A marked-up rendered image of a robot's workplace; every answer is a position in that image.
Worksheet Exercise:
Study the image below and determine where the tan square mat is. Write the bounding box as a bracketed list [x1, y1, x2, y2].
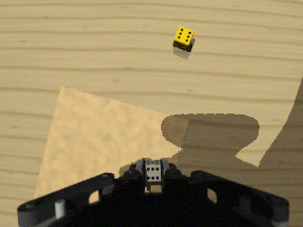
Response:
[34, 86, 189, 199]

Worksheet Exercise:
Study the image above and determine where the yellow die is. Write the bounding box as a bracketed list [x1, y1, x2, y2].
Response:
[172, 26, 194, 51]

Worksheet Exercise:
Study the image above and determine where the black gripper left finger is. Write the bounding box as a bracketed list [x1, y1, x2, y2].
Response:
[17, 159, 146, 227]

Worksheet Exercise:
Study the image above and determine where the white die with black pips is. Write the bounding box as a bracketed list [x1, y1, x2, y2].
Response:
[145, 161, 161, 182]

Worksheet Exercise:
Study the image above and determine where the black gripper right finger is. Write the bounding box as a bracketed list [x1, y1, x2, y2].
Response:
[160, 159, 290, 227]

